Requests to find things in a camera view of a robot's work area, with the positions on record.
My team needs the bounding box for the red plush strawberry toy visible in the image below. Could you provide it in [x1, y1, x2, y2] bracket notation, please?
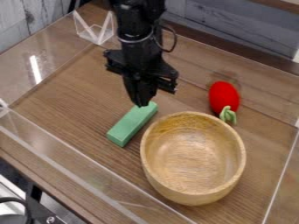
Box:
[209, 81, 240, 124]

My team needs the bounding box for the black table leg bracket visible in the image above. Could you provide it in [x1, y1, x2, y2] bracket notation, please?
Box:
[25, 184, 66, 224]

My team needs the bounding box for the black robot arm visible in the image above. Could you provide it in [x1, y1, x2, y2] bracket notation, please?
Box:
[104, 0, 178, 107]

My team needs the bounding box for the green rectangular block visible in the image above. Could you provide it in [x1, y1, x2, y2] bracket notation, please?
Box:
[106, 101, 157, 147]

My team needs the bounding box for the brown wooden bowl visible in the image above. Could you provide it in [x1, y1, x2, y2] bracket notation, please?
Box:
[140, 111, 246, 207]

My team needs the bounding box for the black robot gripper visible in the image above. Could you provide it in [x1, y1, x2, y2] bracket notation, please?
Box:
[104, 29, 178, 107]

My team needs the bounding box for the clear acrylic tray wall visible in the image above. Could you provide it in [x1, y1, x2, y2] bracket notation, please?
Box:
[0, 99, 196, 224]

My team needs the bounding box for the black cable under table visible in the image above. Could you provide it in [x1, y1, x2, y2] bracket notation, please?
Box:
[0, 196, 36, 224]

